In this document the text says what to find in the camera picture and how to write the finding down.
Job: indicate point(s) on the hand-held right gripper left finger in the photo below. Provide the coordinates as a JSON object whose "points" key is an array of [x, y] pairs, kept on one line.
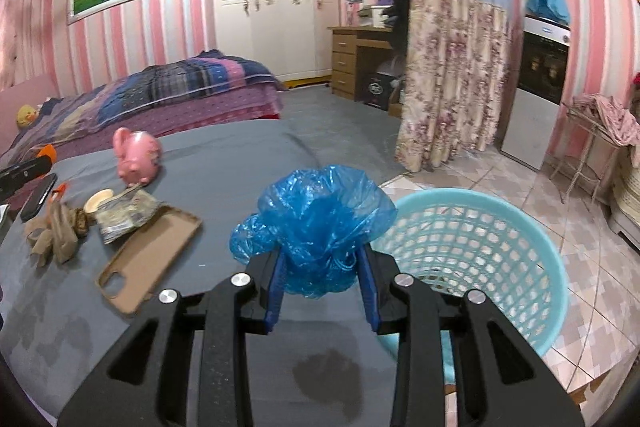
{"points": [[275, 302]]}

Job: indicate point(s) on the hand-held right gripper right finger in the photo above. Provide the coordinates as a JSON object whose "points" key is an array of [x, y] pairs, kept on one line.
{"points": [[370, 299]]}

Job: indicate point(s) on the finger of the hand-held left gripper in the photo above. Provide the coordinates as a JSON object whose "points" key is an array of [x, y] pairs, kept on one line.
{"points": [[22, 174]]}

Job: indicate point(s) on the blue plastic bag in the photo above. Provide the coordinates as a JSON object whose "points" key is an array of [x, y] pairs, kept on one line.
{"points": [[320, 217]]}

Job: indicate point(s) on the teal plastic basket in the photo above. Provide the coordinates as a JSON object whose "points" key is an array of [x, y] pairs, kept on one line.
{"points": [[475, 237]]}

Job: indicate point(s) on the black smartphone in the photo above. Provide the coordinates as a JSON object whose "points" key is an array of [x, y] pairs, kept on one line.
{"points": [[39, 198]]}

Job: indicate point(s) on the small orange object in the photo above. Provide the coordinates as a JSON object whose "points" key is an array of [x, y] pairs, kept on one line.
{"points": [[46, 153]]}

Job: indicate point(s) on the white printed object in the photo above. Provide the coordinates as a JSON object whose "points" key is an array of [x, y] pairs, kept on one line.
{"points": [[6, 213]]}

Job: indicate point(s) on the yellow duck plush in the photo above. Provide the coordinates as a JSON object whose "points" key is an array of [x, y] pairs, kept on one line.
{"points": [[27, 116]]}

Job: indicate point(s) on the tan crumpled cloth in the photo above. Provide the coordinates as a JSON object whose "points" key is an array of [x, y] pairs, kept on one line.
{"points": [[52, 234]]}

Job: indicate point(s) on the dark brown crumpled wad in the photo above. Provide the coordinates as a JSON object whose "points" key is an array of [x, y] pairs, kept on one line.
{"points": [[81, 223]]}

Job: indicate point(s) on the crumpled grey printed packet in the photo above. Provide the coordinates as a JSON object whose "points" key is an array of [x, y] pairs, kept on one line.
{"points": [[127, 217]]}

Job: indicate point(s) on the pink piggy bank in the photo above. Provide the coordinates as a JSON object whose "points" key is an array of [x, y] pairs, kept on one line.
{"points": [[137, 154]]}

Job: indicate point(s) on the tan phone case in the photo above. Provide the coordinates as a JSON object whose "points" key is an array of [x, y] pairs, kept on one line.
{"points": [[150, 252]]}

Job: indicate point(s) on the plaid patchwork quilt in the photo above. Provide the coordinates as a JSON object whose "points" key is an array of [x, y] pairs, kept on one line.
{"points": [[165, 89]]}

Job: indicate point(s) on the bed with purple sheet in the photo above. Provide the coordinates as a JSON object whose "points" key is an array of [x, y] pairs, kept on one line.
{"points": [[210, 109]]}

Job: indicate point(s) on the black box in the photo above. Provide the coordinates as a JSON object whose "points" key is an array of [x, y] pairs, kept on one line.
{"points": [[380, 91]]}

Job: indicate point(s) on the floral curtain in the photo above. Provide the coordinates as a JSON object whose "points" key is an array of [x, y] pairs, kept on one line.
{"points": [[450, 82]]}

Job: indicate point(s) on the wooden desk with drawers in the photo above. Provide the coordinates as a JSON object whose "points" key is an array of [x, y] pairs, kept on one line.
{"points": [[347, 57]]}

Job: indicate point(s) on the white cabinet with dark door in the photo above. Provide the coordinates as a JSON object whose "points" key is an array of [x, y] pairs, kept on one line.
{"points": [[535, 117]]}

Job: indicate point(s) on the white wicker cabinet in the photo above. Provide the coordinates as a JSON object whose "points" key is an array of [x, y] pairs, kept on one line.
{"points": [[627, 202]]}

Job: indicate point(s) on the white wardrobe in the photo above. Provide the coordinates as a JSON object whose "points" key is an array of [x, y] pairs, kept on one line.
{"points": [[272, 22]]}

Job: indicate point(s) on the pile of boxes and papers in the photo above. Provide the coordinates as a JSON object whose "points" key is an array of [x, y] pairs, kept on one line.
{"points": [[377, 9]]}

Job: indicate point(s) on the black hanging garment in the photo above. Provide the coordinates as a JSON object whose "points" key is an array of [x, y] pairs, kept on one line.
{"points": [[401, 7]]}

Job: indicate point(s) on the desk lamp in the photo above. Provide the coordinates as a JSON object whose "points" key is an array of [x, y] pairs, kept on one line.
{"points": [[354, 2]]}

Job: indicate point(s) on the pink cloth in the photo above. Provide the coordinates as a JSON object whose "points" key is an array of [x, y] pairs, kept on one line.
{"points": [[612, 117]]}

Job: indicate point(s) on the blue cloth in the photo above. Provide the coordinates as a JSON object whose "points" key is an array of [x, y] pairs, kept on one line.
{"points": [[547, 4]]}

